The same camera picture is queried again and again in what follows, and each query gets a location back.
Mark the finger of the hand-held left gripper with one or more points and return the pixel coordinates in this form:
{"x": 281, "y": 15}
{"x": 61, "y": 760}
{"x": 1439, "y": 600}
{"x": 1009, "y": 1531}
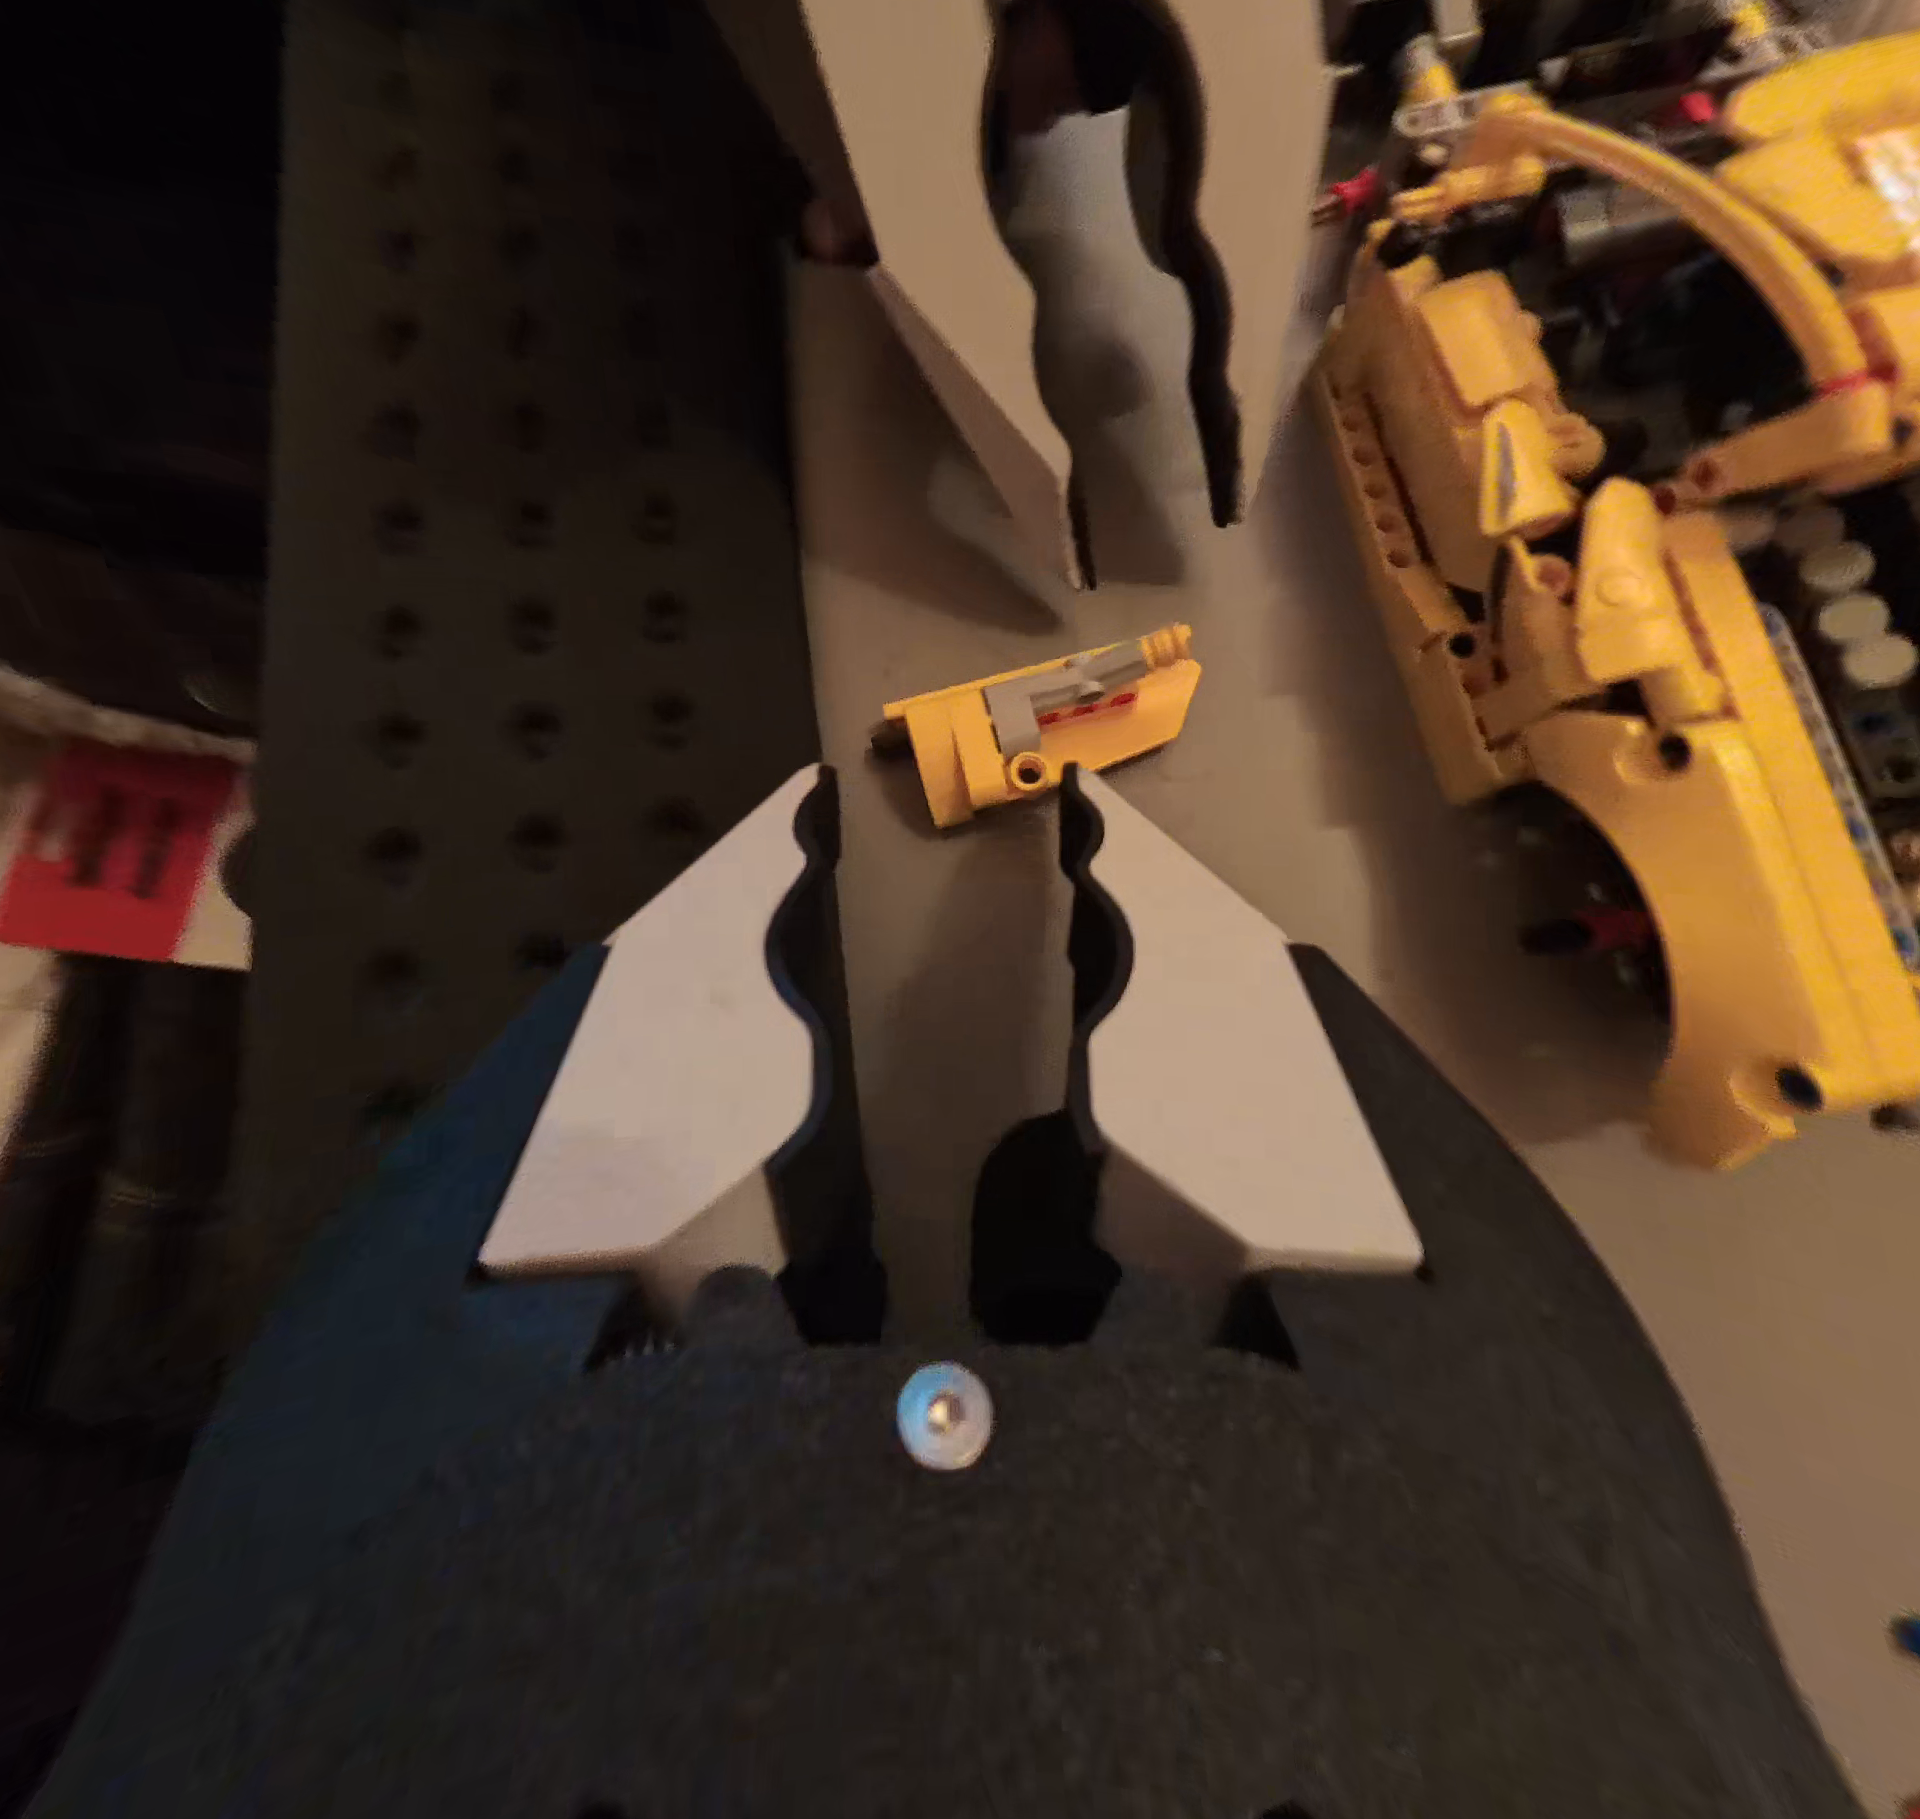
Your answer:
{"x": 1268, "y": 125}
{"x": 899, "y": 125}

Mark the person's legs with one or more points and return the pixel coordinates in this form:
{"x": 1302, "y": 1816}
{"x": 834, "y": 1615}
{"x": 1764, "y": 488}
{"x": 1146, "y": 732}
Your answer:
{"x": 120, "y": 1175}

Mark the yellow brick car model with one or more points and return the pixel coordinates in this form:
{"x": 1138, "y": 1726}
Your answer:
{"x": 1651, "y": 679}

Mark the small yellow brick subassembly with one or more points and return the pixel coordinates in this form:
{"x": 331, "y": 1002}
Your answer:
{"x": 1051, "y": 739}

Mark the red printed label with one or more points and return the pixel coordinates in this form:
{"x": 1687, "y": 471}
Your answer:
{"x": 106, "y": 861}

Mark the dark perforated chair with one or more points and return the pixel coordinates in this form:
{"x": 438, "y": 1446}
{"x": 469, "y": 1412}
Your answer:
{"x": 525, "y": 499}

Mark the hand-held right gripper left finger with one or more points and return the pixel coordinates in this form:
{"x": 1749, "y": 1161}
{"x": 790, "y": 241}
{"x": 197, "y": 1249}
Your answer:
{"x": 676, "y": 1099}

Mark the grey desk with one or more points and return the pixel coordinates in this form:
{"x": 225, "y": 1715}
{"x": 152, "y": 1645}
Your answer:
{"x": 1321, "y": 861}

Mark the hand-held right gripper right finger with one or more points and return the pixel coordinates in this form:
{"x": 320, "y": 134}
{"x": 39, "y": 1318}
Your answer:
{"x": 1246, "y": 1113}

